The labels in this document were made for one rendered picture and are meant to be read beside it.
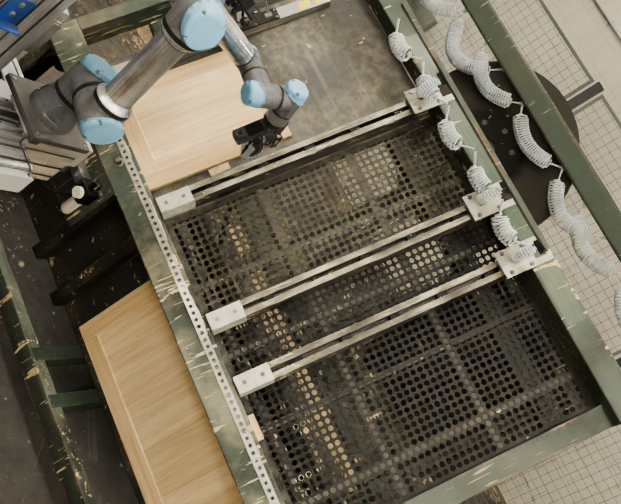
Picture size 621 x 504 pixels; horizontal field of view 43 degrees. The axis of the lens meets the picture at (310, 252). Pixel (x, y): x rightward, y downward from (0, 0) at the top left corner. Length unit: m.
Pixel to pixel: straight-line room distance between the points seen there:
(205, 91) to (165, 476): 1.45
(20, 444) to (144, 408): 0.47
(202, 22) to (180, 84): 1.11
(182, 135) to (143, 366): 0.89
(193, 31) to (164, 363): 1.43
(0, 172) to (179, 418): 1.20
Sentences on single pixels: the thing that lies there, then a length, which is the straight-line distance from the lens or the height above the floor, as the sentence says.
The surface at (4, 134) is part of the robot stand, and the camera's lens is 2.36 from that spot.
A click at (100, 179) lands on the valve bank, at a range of 2.96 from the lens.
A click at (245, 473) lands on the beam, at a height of 0.84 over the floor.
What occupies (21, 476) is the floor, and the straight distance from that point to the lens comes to 3.16.
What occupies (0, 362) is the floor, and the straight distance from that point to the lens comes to 3.32.
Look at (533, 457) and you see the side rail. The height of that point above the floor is 1.58.
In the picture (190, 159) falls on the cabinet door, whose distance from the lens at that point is 2.96.
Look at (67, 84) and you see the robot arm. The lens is 2.35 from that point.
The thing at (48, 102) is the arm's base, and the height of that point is 1.09.
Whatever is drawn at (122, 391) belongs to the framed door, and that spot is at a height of 0.33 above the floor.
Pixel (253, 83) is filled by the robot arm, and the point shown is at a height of 1.56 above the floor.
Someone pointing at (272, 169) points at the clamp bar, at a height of 1.28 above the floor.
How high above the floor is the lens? 2.24
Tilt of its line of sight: 21 degrees down
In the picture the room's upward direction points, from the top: 58 degrees clockwise
